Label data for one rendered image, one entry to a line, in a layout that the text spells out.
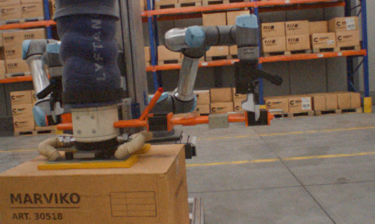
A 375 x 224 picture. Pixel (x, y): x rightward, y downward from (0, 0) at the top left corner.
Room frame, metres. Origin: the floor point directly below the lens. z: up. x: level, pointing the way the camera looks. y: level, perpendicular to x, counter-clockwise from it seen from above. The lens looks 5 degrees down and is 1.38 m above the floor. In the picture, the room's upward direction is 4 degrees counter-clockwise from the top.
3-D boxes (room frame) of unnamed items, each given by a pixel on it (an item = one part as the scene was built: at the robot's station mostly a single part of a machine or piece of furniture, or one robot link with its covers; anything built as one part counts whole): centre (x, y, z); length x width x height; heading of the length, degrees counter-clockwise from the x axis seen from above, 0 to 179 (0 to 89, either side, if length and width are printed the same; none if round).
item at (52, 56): (1.51, 0.60, 1.50); 0.09 x 0.08 x 0.11; 35
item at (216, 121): (1.15, -0.11, 1.19); 0.07 x 0.07 x 0.04; 82
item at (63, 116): (1.51, 0.62, 1.20); 0.09 x 0.08 x 0.05; 172
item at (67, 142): (1.21, 0.36, 1.14); 0.34 x 0.25 x 0.06; 82
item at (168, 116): (1.18, 0.11, 1.20); 0.10 x 0.08 x 0.06; 172
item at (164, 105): (1.80, 0.16, 1.20); 0.13 x 0.12 x 0.14; 110
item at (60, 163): (1.12, 0.37, 1.10); 0.34 x 0.10 x 0.05; 82
